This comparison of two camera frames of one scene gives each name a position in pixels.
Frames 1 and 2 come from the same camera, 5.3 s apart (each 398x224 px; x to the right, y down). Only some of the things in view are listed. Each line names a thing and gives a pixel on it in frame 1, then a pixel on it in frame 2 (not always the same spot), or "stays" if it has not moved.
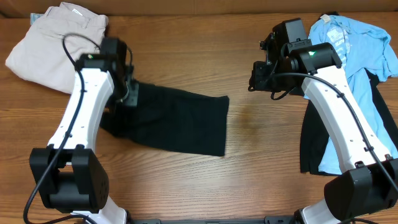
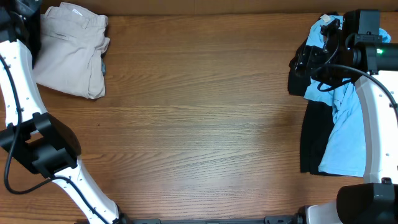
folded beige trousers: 38,55 stays
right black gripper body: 265,79 to 311,58
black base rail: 281,219 stays
